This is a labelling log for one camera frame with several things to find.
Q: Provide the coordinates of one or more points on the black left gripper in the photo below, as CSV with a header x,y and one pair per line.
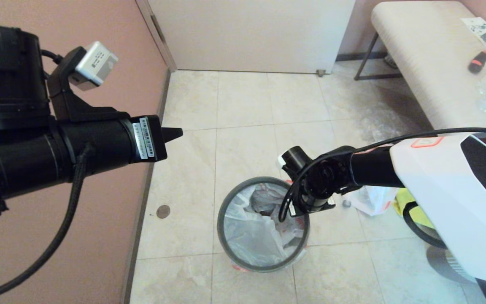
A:
x,y
99,143

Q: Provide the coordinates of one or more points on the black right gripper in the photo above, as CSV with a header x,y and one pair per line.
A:
x,y
323,181

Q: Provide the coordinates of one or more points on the bottle-filled white orange trash bag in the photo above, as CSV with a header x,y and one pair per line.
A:
x,y
373,198

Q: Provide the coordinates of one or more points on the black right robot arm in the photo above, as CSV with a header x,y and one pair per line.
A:
x,y
445,190

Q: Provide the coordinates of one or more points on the black round trash bin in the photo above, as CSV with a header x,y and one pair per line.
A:
x,y
268,207

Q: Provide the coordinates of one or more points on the clear crumpled plastic bag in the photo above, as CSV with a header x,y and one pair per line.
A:
x,y
380,124

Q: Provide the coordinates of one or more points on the yellow fabric tote bag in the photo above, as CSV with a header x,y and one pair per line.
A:
x,y
411,207

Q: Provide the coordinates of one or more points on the round metal floor drain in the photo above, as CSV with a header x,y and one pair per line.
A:
x,y
163,211

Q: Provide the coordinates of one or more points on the white door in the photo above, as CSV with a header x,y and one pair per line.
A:
x,y
247,33

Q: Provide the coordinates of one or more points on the black metal table leg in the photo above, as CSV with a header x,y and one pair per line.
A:
x,y
365,61

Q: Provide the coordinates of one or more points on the grey white shoe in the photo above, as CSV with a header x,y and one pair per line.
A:
x,y
390,61

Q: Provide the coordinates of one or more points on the grey ribbed round object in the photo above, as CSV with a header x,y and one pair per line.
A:
x,y
449,264

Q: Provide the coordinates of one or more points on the light wood table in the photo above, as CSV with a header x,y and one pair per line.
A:
x,y
428,63

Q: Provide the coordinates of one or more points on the black orange marker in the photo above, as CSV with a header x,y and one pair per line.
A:
x,y
478,62

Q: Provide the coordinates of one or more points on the black white printed booklet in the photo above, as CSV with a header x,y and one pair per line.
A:
x,y
483,28

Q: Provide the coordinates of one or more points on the grey door frame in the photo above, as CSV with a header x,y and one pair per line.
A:
x,y
161,42

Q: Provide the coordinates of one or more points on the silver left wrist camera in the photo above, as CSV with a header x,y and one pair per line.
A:
x,y
95,65

